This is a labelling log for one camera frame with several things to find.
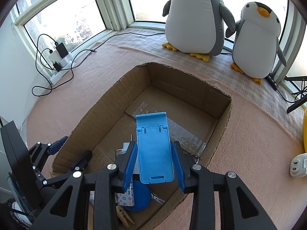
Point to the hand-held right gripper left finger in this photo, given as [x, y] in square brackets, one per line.
[129, 167]

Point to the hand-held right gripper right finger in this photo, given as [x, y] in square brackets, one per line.
[178, 167]

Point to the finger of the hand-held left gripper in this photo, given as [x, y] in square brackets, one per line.
[82, 160]
[58, 144]

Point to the white wall charger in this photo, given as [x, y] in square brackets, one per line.
[126, 146]

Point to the blue phone stand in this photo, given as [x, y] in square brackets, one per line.
[153, 153]

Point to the white patterned lighter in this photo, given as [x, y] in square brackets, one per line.
[126, 196]

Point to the blue round tape measure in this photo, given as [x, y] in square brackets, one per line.
[142, 196]

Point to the wooden clothespin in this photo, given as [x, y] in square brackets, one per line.
[124, 216]

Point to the brown cardboard box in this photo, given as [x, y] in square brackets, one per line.
[182, 93]

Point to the black plug adapter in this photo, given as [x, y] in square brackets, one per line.
[57, 66]

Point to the white power strip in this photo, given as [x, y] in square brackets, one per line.
[66, 60]

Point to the white power adapter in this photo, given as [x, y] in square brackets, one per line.
[54, 56]

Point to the black power bank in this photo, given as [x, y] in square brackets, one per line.
[61, 50]

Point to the checked cloth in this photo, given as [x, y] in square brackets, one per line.
[251, 95]

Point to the white plug-in device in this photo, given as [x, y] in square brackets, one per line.
[299, 165]

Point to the black inline remote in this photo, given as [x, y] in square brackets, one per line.
[272, 80]

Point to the yellow leaf-shaped bowl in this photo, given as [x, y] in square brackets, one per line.
[305, 127]

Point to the black tripod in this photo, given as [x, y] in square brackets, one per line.
[297, 105]

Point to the small penguin plush toy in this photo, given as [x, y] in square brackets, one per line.
[256, 48]

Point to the large penguin plush toy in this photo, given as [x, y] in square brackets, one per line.
[191, 24]

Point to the white window frame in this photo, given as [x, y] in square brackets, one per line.
[115, 4]

